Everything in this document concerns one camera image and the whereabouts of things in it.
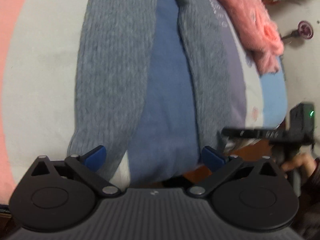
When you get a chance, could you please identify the pink fluffy garment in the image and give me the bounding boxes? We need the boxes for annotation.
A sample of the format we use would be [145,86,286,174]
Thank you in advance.
[218,0,284,75]

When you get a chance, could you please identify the person right hand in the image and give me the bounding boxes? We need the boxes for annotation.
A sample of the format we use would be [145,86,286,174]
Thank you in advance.
[281,153,317,178]

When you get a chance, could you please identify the round maroon wall hook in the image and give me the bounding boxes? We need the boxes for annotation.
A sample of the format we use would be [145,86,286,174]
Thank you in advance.
[297,21,313,40]

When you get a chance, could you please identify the grey knit sweater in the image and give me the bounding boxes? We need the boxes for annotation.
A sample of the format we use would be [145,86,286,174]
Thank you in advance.
[68,0,230,179]

